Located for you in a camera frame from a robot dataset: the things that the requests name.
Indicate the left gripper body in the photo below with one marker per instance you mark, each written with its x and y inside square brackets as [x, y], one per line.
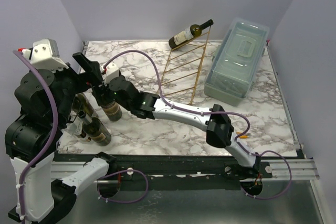
[75, 82]

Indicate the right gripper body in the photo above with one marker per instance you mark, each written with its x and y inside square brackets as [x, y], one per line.
[101, 94]

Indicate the wine bottle brown label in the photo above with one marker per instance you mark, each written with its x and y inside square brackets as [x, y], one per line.
[112, 111]

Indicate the wine bottle white label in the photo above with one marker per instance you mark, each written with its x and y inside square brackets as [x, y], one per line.
[189, 33]

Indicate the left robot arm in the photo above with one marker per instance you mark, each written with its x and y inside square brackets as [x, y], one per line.
[46, 97]

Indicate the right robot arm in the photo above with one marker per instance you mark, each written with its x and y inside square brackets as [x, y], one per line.
[214, 121]

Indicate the rear dark wine bottle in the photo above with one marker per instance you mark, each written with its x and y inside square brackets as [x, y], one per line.
[81, 103]

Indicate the dark wine bottle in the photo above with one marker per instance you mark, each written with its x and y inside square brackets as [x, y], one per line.
[81, 103]
[95, 129]

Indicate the front dark wine bottle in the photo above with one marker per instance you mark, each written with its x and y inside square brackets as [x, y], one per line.
[95, 129]

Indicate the clear glass bottle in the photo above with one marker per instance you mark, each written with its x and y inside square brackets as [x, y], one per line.
[75, 129]

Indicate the translucent green plastic toolbox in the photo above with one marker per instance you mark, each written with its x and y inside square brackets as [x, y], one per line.
[235, 63]

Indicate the yellow utility knife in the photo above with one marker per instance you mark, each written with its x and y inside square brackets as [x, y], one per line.
[243, 136]

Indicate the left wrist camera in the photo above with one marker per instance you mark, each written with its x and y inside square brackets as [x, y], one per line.
[44, 55]

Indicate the gold wire wine rack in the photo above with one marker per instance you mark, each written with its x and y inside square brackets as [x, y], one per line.
[179, 79]

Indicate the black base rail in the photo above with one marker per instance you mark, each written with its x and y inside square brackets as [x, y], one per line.
[184, 172]

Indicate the aluminium frame rail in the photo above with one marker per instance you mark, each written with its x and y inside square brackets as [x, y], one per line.
[271, 169]

